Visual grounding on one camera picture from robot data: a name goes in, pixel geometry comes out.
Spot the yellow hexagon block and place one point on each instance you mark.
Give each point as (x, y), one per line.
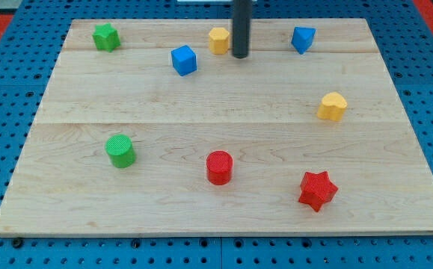
(219, 40)

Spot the red cylinder block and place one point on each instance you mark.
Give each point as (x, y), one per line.
(219, 167)

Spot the wooden board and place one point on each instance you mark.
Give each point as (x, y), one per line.
(261, 110)

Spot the blue cube block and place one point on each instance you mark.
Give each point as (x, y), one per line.
(184, 60)

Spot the green cylinder block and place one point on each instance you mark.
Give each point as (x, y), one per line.
(120, 151)

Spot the red star block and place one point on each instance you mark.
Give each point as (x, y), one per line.
(316, 190)

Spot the yellow heart block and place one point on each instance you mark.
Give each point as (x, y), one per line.
(332, 107)

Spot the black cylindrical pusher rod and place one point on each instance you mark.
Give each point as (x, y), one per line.
(241, 27)

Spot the blue triangle block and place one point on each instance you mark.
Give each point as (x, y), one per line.
(302, 39)

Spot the green star block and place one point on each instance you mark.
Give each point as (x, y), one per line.
(106, 37)

